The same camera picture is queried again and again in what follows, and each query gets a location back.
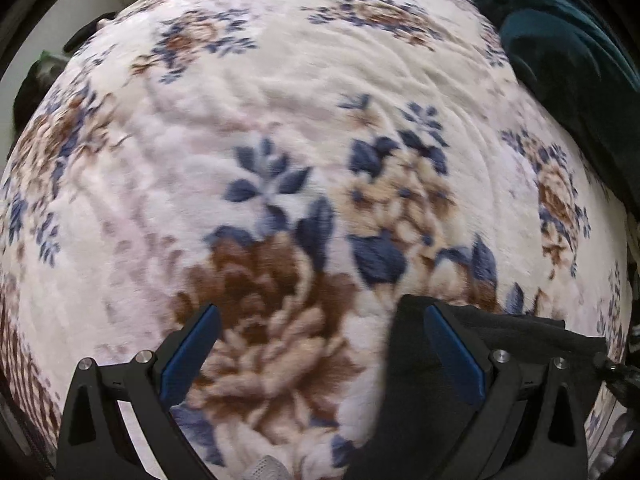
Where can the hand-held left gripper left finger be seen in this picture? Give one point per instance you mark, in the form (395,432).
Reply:
(192,355)

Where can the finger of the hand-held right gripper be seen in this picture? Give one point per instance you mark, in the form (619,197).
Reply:
(617,372)

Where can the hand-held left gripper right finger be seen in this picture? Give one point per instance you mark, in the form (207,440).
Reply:
(455,355)

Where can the black grey-striped sweater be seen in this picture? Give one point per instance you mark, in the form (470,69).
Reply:
(415,410)

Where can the floral plush blanket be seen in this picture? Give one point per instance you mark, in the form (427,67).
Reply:
(275,85)

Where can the black cloth bundle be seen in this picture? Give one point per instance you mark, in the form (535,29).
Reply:
(35,91)

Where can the dark teal plush blanket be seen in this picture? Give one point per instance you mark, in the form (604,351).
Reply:
(565,50)

